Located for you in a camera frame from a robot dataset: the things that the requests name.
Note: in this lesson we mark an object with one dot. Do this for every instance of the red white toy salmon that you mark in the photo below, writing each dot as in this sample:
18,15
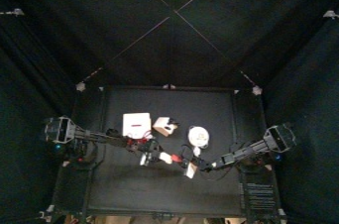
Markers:
174,158

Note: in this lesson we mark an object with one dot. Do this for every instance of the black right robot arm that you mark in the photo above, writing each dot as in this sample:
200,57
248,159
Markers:
260,146

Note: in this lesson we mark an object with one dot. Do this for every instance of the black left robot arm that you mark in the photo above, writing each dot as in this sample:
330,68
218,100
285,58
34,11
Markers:
84,134

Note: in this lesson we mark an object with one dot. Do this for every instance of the white pan with egg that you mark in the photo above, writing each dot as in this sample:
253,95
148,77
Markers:
198,136

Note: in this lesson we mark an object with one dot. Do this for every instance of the white square box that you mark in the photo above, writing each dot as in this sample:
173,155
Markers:
136,124

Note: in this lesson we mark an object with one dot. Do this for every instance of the white printed label sticker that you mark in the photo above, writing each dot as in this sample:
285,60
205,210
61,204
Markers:
260,195

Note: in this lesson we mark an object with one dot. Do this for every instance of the silver frame corner bracket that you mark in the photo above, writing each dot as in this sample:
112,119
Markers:
45,214
168,86
256,90
16,12
329,14
80,86

